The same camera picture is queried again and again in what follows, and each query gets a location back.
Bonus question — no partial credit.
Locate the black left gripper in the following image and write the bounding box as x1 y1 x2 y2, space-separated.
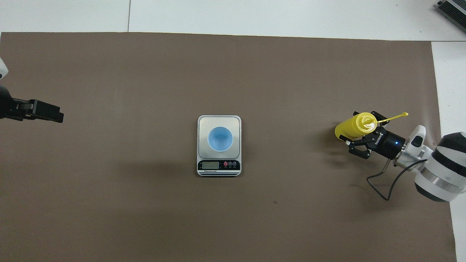
0 86 64 123

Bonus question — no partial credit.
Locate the brown paper table mat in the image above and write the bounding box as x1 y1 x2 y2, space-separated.
0 32 457 262

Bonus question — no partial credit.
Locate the silver digital kitchen scale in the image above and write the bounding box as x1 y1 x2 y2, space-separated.
197 115 242 177

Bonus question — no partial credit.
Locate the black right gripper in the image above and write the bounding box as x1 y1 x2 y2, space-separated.
339 111 405 160

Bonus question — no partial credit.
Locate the light blue plastic cup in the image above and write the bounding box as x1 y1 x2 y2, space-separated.
208 126 233 152

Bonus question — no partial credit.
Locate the grey finned metal box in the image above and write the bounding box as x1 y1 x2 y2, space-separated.
436 0 466 34

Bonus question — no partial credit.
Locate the yellow squeeze bottle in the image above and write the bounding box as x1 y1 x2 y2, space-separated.
334 112 409 140

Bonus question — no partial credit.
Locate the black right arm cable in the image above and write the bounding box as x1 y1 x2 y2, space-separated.
367 159 430 201

